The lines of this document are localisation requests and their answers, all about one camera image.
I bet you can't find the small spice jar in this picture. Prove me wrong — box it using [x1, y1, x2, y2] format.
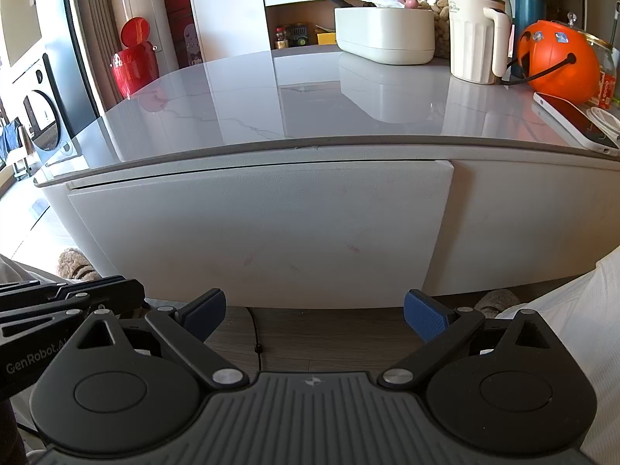
[276, 26, 289, 49]

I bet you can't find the yellow box on shelf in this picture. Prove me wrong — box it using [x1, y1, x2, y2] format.
[316, 31, 336, 45]

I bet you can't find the black cable on floor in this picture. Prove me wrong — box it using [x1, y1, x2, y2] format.
[245, 305, 265, 374]

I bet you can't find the teal thermos bottle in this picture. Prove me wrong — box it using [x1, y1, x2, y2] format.
[511, 0, 546, 78]

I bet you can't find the orange pumpkin bucket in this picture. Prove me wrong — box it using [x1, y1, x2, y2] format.
[503, 20, 600, 105]

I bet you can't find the white smartphone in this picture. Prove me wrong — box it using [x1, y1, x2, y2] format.
[533, 93, 619, 157]

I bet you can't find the white oval container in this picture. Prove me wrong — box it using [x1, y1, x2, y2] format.
[334, 7, 435, 65]

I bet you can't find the white ribbed pitcher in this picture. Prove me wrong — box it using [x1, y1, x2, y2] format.
[448, 0, 512, 85]

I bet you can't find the fluffy brown slipper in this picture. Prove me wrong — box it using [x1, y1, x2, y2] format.
[58, 248, 101, 281]

